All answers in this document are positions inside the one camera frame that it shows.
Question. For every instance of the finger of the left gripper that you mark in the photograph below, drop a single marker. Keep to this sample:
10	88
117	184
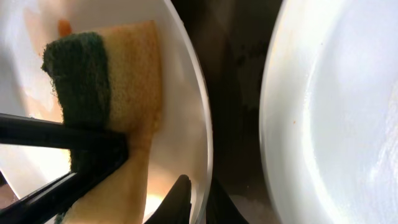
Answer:
108	148

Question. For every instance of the green and yellow sponge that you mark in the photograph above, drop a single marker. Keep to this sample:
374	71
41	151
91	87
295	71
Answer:
111	78

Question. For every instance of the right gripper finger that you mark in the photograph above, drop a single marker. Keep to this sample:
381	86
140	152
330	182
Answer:
176	206

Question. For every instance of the white plate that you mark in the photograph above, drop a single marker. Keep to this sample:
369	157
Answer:
328	112
184	142

